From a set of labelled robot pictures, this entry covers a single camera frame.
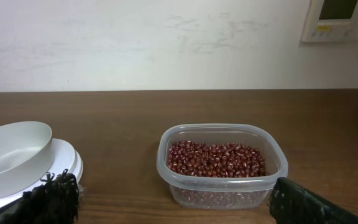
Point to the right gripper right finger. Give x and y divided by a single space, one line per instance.
290 203

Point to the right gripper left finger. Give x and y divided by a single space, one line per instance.
54 202

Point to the white digital kitchen scale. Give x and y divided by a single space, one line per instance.
65 157

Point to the white round bowl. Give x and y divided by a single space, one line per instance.
25 155

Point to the clear plastic container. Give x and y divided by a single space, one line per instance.
221 193

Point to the red adzuki beans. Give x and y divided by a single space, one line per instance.
231 160

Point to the white wall control panel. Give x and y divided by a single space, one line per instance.
331 21

